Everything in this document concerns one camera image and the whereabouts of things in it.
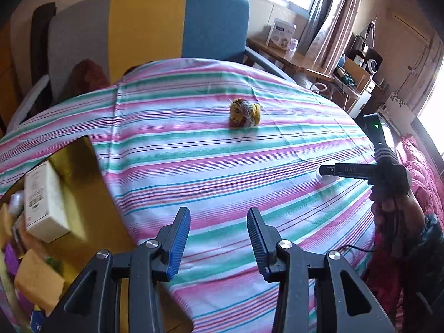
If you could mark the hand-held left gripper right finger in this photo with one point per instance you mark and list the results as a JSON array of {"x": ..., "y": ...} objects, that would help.
[{"x": 258, "y": 246}]

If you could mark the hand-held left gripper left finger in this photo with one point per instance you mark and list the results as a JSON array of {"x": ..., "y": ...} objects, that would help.
[{"x": 177, "y": 246}]

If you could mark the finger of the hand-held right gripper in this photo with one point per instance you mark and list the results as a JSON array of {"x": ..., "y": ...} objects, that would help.
[{"x": 347, "y": 170}]

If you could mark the white ball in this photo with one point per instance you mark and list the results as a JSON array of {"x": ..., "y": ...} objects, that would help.
[{"x": 326, "y": 179}]

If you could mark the gold tin box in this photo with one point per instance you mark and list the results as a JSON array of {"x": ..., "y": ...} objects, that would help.
[{"x": 79, "y": 180}]

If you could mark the yellow ball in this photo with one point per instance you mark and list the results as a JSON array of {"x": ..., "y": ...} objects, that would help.
[{"x": 242, "y": 112}]

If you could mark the tall beige box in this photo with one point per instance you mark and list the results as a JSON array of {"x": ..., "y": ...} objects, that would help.
[{"x": 45, "y": 201}]

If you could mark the yellow sponge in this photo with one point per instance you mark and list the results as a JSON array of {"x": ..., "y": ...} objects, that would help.
[{"x": 36, "y": 279}]

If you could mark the blue packet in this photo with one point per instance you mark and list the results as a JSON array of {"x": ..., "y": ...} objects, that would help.
[{"x": 35, "y": 321}]

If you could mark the purple candy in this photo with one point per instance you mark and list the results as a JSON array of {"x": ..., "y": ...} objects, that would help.
[{"x": 10, "y": 258}]

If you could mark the silver foil candy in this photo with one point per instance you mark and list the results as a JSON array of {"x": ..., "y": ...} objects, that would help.
[{"x": 15, "y": 203}]

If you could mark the person's right hand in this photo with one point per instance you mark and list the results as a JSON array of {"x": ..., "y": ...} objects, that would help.
[{"x": 406, "y": 215}]

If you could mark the pink quilt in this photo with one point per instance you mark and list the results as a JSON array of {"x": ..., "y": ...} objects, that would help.
[{"x": 423, "y": 180}]

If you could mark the small white cabinet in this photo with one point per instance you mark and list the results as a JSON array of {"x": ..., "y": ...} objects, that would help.
[{"x": 360, "y": 104}]

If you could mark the white floral box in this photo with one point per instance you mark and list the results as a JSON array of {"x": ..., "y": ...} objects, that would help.
[{"x": 397, "y": 102}]

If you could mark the wooden open box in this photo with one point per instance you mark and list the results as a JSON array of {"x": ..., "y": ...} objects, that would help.
[{"x": 353, "y": 73}]

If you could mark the striped tablecloth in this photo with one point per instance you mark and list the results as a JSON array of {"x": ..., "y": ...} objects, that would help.
[{"x": 208, "y": 152}]

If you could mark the white round speaker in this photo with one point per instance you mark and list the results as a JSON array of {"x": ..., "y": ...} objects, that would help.
[{"x": 373, "y": 66}]

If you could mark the wooden side table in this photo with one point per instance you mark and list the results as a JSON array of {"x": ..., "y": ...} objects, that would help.
[{"x": 277, "y": 53}]

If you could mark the small clear container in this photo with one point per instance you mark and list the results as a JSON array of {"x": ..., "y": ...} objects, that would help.
[{"x": 293, "y": 45}]

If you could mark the white carton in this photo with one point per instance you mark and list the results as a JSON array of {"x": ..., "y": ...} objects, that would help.
[{"x": 281, "y": 33}]

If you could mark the patterned curtain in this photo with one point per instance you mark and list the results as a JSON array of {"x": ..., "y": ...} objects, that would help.
[{"x": 333, "y": 17}]

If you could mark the dark red cloth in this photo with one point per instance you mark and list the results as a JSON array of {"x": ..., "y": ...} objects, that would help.
[{"x": 90, "y": 76}]

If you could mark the grey yellow blue chair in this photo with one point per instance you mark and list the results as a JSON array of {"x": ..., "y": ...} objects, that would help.
[{"x": 215, "y": 24}]

